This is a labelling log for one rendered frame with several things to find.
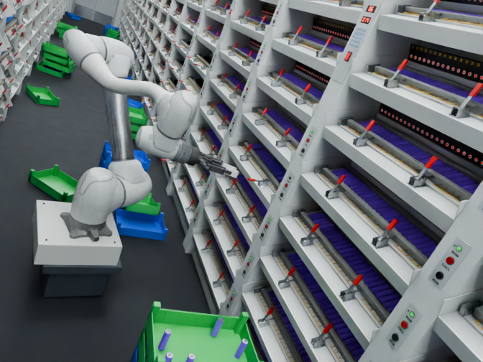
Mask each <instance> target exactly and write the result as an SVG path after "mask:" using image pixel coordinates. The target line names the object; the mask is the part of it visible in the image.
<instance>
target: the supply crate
mask: <svg viewBox="0 0 483 362"><path fill-rule="evenodd" d="M160 308H161V305H160V302H153V305H152V308H151V310H150V312H149V315H148V317H147V320H146V332H147V362H165V356H166V354H167V353H168V352H171V353H172V354H173V357H172V360H171V362H186V360H187V358H188V355H189V354H190V353H192V354H194V355H195V360H194V362H264V361H259V360H258V357H257V354H256V351H255V349H254V345H253V342H252V339H251V336H250V334H249V330H248V327H247V324H246V322H247V320H248V318H249V315H248V312H241V314H240V316H239V317H232V316H225V315H213V314H206V313H199V312H186V311H179V310H167V309H160ZM219 317H222V318H223V319H224V322H223V324H222V326H221V328H220V330H219V332H218V334H217V336H216V337H213V336H212V335H211V332H212V330H213V328H214V326H215V324H216V322H217V320H218V318H219ZM166 329H170V330H171V331H172V333H171V335H170V338H169V340H168V342H167V345H166V346H165V349H164V350H163V351H161V350H159V348H158V346H159V344H160V341H161V339H162V337H163V334H164V332H165V330H166ZM243 339H247V340H248V344H247V346H246V348H245V349H244V352H243V353H242V355H241V357H240V359H237V358H235V356H234V355H235V353H236V351H237V349H238V347H239V345H240V343H241V341H242V340H243Z"/></svg>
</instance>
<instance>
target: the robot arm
mask: <svg viewBox="0 0 483 362"><path fill-rule="evenodd" d="M63 44H64V47H65V50H66V52H67V53H68V55H69V56H70V58H71V59H72V60H73V62H74V63H75V64H76V65H77V66H78V67H79V68H80V69H81V70H82V71H83V72H85V73H86V74H87V75H89V76H90V77H92V78H93V79H94V80H95V81H96V82H97V83H98V84H99V85H101V86H102V87H103V92H104V98H105V104H106V115H107V121H108V127H109V137H110V143H111V153H112V159H113V162H111V164H110V165H109V166H108V169H104V168H101V167H94V168H92V169H89V170H87V171H86V172H85V173H84V174H83V175H82V176H81V178H80V179H79V181H78V184H77V185H76V188H75V192H74V195H73V200H72V204H71V210H70V213H68V212H62V213H61V214H60V217H61V218H62V219H63V220H64V222H65V225H66V227H67V229H68V231H69V237H70V238H72V239H76V238H85V237H89V238H90V239H91V240H92V241H94V242H97V241H98V240H99V236H107V237H111V236H112V231H111V230H110V229H109V227H108V226H107V225H106V219H107V217H108V214H110V213H112V212H114V211H115V210H116V209H117V208H123V207H126V206H129V205H133V204H135V203H138V202H140V201H141V200H143V199H145V198H146V197H147V196H148V195H149V193H150V191H151V189H152V181H151V179H150V176H149V175H148V174H147V173H146V172H145V171H144V169H143V167H142V164H141V163H140V162H139V161H138V160H137V159H135V158H134V147H133V141H132V130H131V124H130V117H129V106H128V100H127V95H132V96H147V97H150V98H152V99H153V100H154V102H155V103H156V106H155V111H156V112H157V118H158V119H159V121H158V122H157V123H156V124H155V125H154V126H141V127H140V128H139V131H138V132H137V135H136V138H135V143H136V145H137V147H138V148H140V149H141V150H142V151H144V152H146V153H148V154H151V155H152V156H155V157H158V158H161V159H169V160H172V161H174V162H177V163H180V164H185V163H186V164H189V165H191V166H194V165H195V164H199V165H200V166H204V169H205V170H209V171H212V172H215V173H219V174H221V175H224V174H226V175H229V176H232V177H235V178H237V176H238V174H239V172H238V171H236V168H235V167H232V166H231V165H228V164H225V163H223V162H224V161H223V160H221V162H220V159H217V158H215V157H212V156H210V155H207V154H205V153H203V152H201V151H200V149H198V148H196V147H193V146H191V144H190V143H188V142H186V141H183V140H181V139H180V138H181V136H182V135H183V134H184V133H185V132H186V131H187V129H188V127H189V126H190V125H191V123H192V121H193V119H194V117H195V115H196V112H197V110H198V102H197V98H196V97H195V96H194V95H193V94H192V93H191V92H190V91H188V90H179V91H177V92H175V93H174V92H172V93H169V92H167V91H166V90H165V89H164V88H162V87H161V86H159V85H157V84H154V83H150V82H145V81H138V80H126V79H127V76H128V72H129V69H130V68H131V67H132V66H133V64H134V53H133V51H132V49H131V48H130V47H129V46H127V45H126V44H124V43H123V42H121V41H119V40H115V39H112V38H109V37H99V36H96V35H92V34H84V33H83V32H82V31H80V30H77V29H69V30H68V31H66V32H65V33H64V35H63Z"/></svg>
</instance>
